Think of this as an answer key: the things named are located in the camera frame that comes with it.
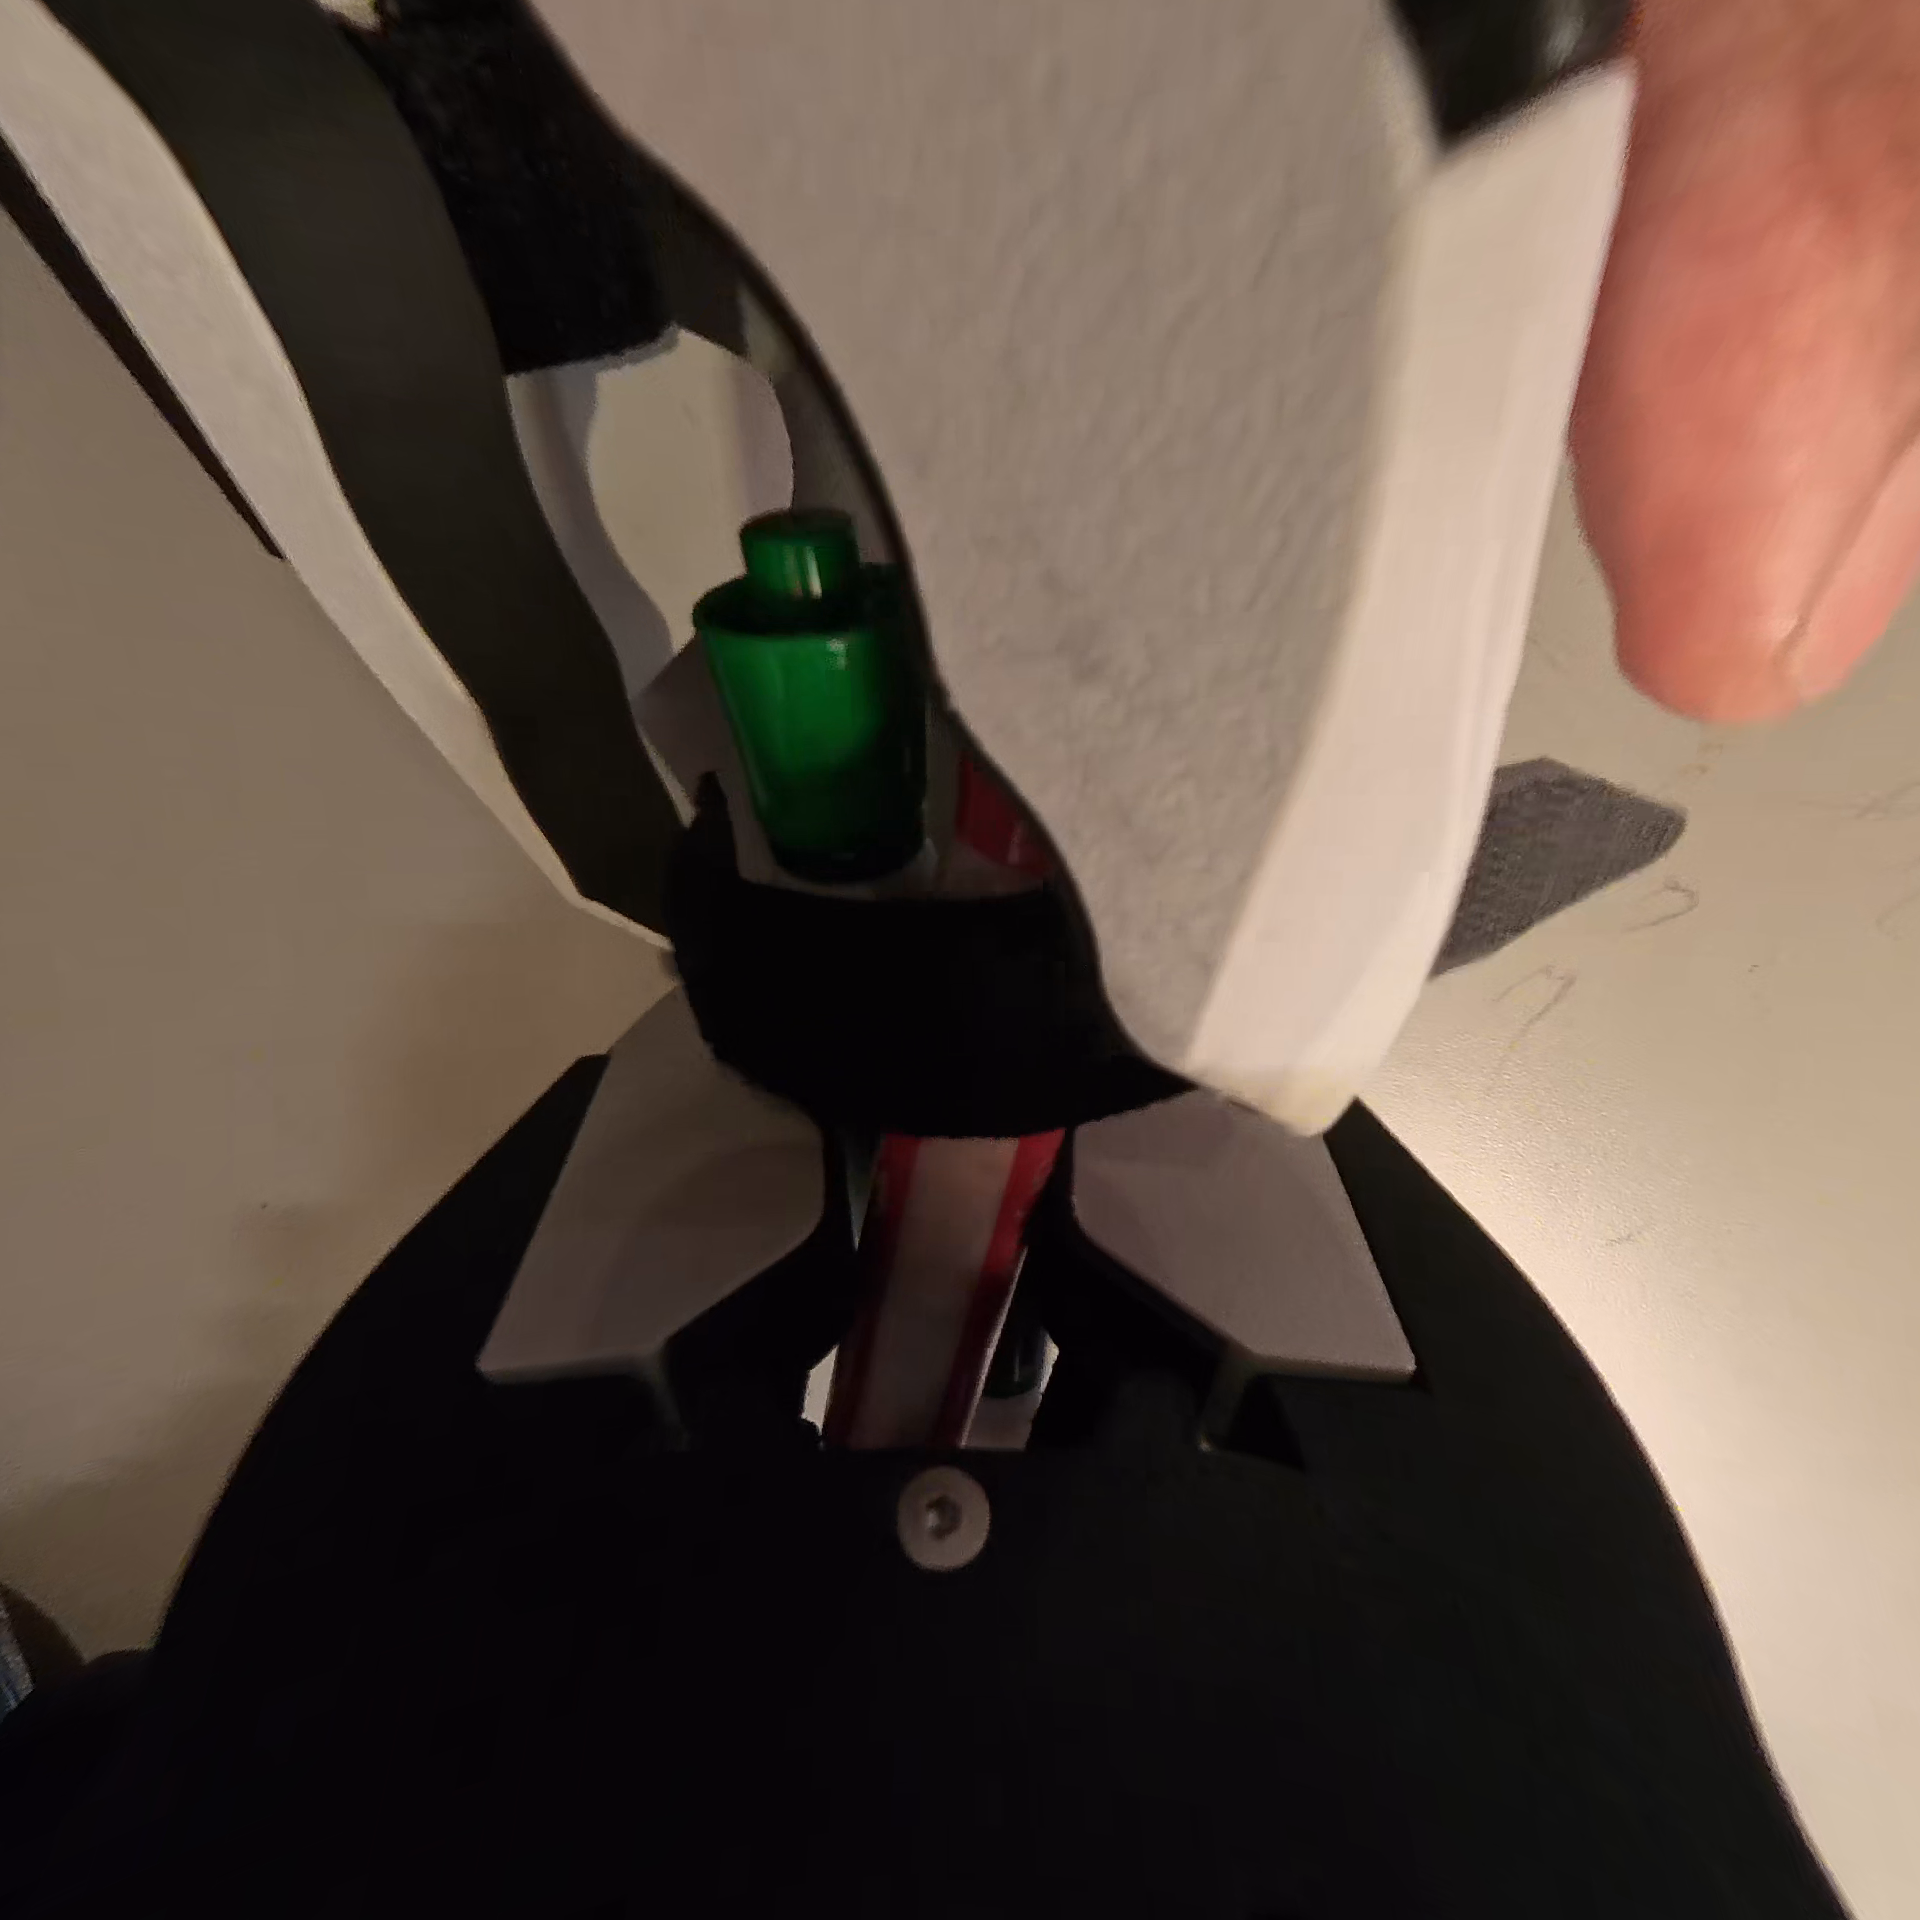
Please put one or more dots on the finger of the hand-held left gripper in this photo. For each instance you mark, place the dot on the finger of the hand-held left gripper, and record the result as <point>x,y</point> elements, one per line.
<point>360,451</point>
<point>1200,451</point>

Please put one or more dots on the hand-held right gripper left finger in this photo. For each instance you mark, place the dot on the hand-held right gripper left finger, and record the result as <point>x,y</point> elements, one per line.
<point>615,1260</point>

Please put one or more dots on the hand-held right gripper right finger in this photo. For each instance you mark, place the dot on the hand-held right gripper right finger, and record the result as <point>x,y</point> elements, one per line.
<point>1292,1245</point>

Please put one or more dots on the red dry erase marker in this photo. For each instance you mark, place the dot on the red dry erase marker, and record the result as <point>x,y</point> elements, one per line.
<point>946,1260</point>

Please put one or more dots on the green dry erase marker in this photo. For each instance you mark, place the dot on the green dry erase marker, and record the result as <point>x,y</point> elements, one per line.
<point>813,705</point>

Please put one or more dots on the person's left hand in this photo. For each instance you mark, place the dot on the person's left hand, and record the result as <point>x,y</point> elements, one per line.
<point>1773,331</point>

